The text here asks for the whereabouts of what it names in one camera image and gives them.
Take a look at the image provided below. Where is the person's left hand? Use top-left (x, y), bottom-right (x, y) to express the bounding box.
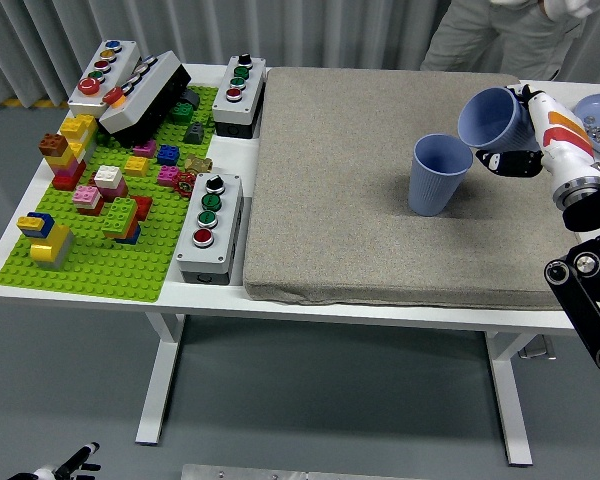
top-left (543, 0), bottom-right (600, 21)

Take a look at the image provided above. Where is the dark green toy brick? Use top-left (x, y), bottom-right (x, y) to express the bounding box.
top-left (168, 101), bottom-right (198, 124)

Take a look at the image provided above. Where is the grey-brown cushion mat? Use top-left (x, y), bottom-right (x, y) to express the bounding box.
top-left (243, 67), bottom-right (576, 310)

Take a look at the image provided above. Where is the blue toy brick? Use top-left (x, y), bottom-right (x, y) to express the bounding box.
top-left (156, 143), bottom-right (182, 167)

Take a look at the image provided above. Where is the red toy brick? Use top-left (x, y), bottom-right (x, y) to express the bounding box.
top-left (132, 195), bottom-right (154, 222)

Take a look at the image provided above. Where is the grey metal plate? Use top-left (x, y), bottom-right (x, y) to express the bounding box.
top-left (180, 463), bottom-right (431, 480)

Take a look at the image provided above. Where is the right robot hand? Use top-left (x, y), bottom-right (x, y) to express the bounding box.
top-left (474, 83), bottom-right (597, 189)

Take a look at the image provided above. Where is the yellow floor tape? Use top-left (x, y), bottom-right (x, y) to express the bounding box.
top-left (0, 97), bottom-right (70, 109)

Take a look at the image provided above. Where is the white table leg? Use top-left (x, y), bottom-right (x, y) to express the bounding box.
top-left (134, 312), bottom-right (186, 446)
top-left (483, 330), bottom-right (535, 468)

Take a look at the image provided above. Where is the white five-button control box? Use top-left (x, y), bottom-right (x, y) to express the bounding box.
top-left (67, 39), bottom-right (142, 120)

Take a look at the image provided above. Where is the pink red brick stack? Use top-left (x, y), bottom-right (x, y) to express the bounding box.
top-left (71, 184), bottom-right (106, 217)

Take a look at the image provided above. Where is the grey four-button control box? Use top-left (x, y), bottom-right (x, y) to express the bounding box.
top-left (174, 173), bottom-right (244, 287)
top-left (211, 53), bottom-right (267, 140)

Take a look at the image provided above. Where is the brown yellow red brick stack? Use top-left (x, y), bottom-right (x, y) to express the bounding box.
top-left (38, 133), bottom-right (87, 192)

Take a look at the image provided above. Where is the yellow white brick stack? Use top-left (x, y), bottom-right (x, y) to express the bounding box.
top-left (58, 113), bottom-right (99, 152)

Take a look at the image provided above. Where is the white pink brick stack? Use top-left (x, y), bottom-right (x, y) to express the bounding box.
top-left (93, 164), bottom-right (129, 202)

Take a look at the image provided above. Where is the blue plastic plate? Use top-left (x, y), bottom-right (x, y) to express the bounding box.
top-left (573, 93), bottom-right (600, 157)

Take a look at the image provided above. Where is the brass valve red handle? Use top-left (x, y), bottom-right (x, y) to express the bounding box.
top-left (173, 154), bottom-right (214, 198)

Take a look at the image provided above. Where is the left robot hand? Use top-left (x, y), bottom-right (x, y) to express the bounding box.
top-left (7, 442), bottom-right (102, 480)

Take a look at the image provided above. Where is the grey metal bracket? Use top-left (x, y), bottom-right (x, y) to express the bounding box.
top-left (517, 335), bottom-right (557, 361)

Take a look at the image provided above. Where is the yellow toy brick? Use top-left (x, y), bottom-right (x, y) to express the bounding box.
top-left (123, 155), bottom-right (151, 178)

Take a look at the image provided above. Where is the blue yellow grey brick stack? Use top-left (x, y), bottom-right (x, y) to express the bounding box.
top-left (16, 211), bottom-right (76, 272)

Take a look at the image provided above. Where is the green orange brick stack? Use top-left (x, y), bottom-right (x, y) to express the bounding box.
top-left (100, 197), bottom-right (144, 246)

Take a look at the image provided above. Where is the blue ribbed plastic cup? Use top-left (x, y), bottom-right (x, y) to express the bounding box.
top-left (457, 86), bottom-right (539, 151)
top-left (407, 132), bottom-right (475, 218)

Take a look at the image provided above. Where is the green studded baseplate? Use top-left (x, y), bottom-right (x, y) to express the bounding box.
top-left (0, 85), bottom-right (220, 304)

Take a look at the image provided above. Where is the tilted white black control box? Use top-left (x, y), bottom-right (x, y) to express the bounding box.
top-left (98, 49), bottom-right (193, 150)

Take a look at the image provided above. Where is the grey pleated curtain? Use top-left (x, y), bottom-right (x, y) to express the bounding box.
top-left (0, 0), bottom-right (600, 109)

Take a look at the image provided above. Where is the person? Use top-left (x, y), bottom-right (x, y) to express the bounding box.
top-left (419, 0), bottom-right (600, 82)

